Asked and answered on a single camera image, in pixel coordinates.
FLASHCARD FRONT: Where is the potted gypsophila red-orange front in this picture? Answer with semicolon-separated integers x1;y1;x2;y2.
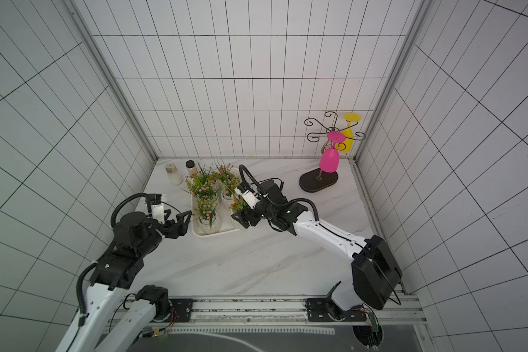
216;162;241;188

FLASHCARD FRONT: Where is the potted gypsophila pink centre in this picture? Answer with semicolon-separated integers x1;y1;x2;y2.
186;175;218;198

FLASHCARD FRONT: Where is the potted gypsophila small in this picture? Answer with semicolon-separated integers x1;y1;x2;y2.
220;175;241;209

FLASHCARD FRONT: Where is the potted gypsophila red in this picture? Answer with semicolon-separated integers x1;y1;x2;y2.
197;164;219;184

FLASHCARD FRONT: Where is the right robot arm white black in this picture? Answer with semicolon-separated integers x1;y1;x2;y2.
232;180;402;321

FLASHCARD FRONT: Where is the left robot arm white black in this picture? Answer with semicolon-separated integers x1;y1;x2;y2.
57;193;192;351

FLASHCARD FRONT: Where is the white storage tray box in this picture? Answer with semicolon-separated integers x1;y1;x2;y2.
187;164;248;238

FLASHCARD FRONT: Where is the black metal glass rack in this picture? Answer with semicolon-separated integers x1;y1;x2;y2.
299;111;366;193

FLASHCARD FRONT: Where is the white-lid spice jar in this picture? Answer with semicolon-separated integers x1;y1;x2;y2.
165;163;183;186

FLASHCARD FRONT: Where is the black-lid spice jar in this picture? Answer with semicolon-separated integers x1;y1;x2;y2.
186;160;199;177

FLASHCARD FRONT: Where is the pink wine glass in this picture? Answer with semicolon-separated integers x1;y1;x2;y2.
319;131;346;173

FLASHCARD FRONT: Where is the yellow wine glass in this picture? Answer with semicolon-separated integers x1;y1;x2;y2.
337;112;362;153

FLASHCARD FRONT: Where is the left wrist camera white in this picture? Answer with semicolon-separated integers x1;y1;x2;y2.
146;194;167;224

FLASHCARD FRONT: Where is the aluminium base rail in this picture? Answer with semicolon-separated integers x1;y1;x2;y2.
100;295;428;329

